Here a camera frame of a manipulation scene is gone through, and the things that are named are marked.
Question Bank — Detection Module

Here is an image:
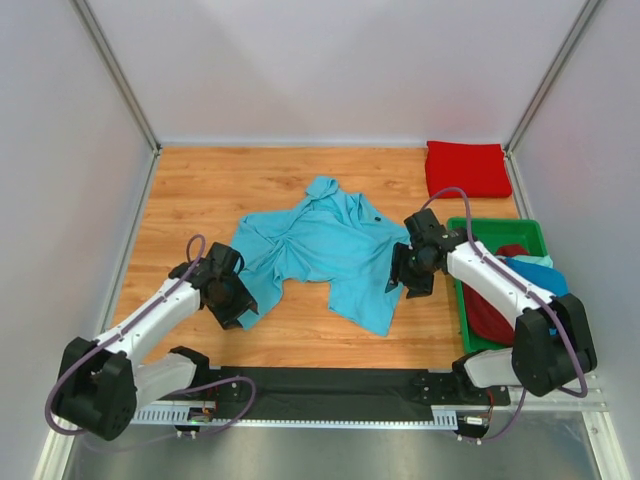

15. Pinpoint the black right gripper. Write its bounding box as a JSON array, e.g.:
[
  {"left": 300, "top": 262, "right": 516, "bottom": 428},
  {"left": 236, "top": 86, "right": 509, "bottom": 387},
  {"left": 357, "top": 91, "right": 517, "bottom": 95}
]
[{"left": 385, "top": 244, "right": 438, "bottom": 300}]

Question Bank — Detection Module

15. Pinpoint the light blue t-shirt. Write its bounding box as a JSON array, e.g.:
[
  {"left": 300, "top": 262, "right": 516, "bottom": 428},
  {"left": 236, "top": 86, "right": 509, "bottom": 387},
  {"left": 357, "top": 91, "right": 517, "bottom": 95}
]
[{"left": 232, "top": 176, "right": 409, "bottom": 336}]

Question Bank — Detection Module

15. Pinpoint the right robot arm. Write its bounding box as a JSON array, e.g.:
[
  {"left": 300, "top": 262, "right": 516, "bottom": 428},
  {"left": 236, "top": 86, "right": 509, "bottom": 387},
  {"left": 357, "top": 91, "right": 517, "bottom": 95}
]
[{"left": 386, "top": 240, "right": 594, "bottom": 404}]

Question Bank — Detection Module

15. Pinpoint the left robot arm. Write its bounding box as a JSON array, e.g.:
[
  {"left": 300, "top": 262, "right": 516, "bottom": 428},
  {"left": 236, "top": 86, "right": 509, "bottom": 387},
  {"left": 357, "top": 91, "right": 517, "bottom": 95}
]
[{"left": 44, "top": 243, "right": 257, "bottom": 441}]

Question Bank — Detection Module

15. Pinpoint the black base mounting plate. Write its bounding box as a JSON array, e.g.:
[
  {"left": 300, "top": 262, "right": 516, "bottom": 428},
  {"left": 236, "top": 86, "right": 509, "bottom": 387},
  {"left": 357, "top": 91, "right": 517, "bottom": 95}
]
[{"left": 207, "top": 367, "right": 510, "bottom": 422}]

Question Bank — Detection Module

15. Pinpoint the green plastic bin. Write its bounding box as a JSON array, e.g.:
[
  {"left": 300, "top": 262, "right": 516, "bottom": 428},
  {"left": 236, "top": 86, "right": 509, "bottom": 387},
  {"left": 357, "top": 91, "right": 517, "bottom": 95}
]
[{"left": 454, "top": 218, "right": 548, "bottom": 353}]

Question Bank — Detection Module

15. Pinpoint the dark red t-shirt in bin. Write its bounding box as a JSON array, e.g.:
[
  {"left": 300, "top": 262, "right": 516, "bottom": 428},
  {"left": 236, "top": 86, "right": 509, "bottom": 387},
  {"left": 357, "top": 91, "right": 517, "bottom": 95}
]
[{"left": 462, "top": 243, "right": 531, "bottom": 346}]

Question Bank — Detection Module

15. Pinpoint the folded red t-shirt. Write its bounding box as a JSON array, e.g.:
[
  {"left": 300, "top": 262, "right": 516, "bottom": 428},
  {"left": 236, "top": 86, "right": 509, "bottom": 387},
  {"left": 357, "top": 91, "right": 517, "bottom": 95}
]
[{"left": 425, "top": 140, "right": 512, "bottom": 199}]

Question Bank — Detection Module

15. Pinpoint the blue t-shirt in bin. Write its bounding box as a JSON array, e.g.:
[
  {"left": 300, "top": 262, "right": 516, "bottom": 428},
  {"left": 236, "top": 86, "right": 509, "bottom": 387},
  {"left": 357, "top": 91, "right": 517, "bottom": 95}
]
[{"left": 507, "top": 260, "right": 569, "bottom": 297}]

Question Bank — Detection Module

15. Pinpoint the mint green t-shirt in bin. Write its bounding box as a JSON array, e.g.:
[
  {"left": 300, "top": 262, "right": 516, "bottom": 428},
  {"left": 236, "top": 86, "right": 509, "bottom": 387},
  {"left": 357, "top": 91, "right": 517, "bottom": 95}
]
[{"left": 506, "top": 255, "right": 554, "bottom": 270}]

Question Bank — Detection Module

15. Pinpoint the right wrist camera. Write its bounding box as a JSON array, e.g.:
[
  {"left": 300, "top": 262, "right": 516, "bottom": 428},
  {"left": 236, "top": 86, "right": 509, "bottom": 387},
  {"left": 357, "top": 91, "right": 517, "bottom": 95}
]
[{"left": 404, "top": 208, "right": 447, "bottom": 250}]

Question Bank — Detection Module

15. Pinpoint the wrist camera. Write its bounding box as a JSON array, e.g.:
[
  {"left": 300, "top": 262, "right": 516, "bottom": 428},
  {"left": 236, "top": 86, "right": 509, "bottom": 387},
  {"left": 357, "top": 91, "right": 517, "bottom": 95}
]
[
  {"left": 204, "top": 242, "right": 245, "bottom": 280},
  {"left": 404, "top": 208, "right": 447, "bottom": 250}
]

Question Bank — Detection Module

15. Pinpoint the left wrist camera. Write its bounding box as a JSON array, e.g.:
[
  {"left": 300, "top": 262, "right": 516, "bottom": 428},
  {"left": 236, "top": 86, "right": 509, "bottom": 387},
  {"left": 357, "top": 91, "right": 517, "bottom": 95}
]
[{"left": 204, "top": 242, "right": 245, "bottom": 280}]

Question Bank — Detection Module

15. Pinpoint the right aluminium corner post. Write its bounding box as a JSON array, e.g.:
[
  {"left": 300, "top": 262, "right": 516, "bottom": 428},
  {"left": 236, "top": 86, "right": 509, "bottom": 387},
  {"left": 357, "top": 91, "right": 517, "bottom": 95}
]
[{"left": 503, "top": 0, "right": 604, "bottom": 154}]

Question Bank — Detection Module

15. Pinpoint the aluminium corner post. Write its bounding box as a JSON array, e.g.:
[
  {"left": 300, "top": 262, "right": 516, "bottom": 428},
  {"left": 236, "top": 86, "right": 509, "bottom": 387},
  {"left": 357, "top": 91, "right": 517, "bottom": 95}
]
[
  {"left": 503, "top": 0, "right": 604, "bottom": 154},
  {"left": 69, "top": 0, "right": 162, "bottom": 153}
]

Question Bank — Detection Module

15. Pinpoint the slotted cable duct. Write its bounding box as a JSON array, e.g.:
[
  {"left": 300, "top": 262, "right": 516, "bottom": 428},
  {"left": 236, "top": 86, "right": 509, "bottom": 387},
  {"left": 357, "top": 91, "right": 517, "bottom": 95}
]
[{"left": 132, "top": 403, "right": 459, "bottom": 429}]

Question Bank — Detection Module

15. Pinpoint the left aluminium corner post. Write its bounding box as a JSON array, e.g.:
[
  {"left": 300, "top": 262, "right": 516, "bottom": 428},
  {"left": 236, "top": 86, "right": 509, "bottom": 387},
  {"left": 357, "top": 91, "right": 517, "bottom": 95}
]
[{"left": 69, "top": 0, "right": 162, "bottom": 153}]

